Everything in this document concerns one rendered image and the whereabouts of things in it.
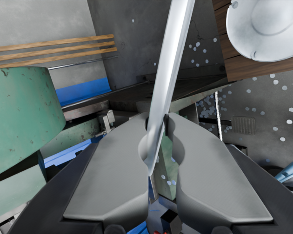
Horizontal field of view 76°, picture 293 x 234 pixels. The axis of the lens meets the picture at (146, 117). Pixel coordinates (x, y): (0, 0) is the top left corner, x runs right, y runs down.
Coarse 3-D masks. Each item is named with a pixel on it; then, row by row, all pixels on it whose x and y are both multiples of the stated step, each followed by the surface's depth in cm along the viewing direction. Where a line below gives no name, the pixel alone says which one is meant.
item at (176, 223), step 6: (168, 210) 90; (162, 216) 87; (168, 216) 86; (174, 216) 86; (162, 222) 87; (168, 222) 83; (174, 222) 85; (180, 222) 88; (168, 228) 85; (174, 228) 85; (180, 228) 88
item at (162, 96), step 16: (176, 0) 8; (192, 0) 13; (176, 16) 8; (176, 32) 9; (176, 48) 9; (160, 64) 9; (176, 64) 12; (160, 80) 10; (160, 96) 10; (160, 112) 10; (160, 128) 11; (144, 160) 14
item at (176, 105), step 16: (224, 64) 109; (144, 80) 165; (176, 80) 133; (192, 80) 117; (208, 80) 103; (224, 80) 98; (240, 80) 106; (96, 96) 138; (112, 96) 120; (128, 96) 109; (144, 96) 98; (176, 96) 78; (192, 96) 80; (64, 112) 99; (80, 112) 103
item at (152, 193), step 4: (148, 176) 67; (152, 176) 68; (148, 180) 68; (152, 180) 68; (148, 184) 69; (152, 184) 68; (148, 188) 70; (152, 188) 68; (148, 192) 71; (152, 192) 69; (148, 196) 72; (152, 196) 70; (156, 196) 70
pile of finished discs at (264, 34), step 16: (240, 0) 63; (256, 0) 60; (272, 0) 56; (288, 0) 54; (240, 16) 64; (256, 16) 60; (272, 16) 58; (288, 16) 55; (240, 32) 66; (256, 32) 62; (272, 32) 59; (288, 32) 57; (240, 48) 68; (256, 48) 64; (272, 48) 61; (288, 48) 58
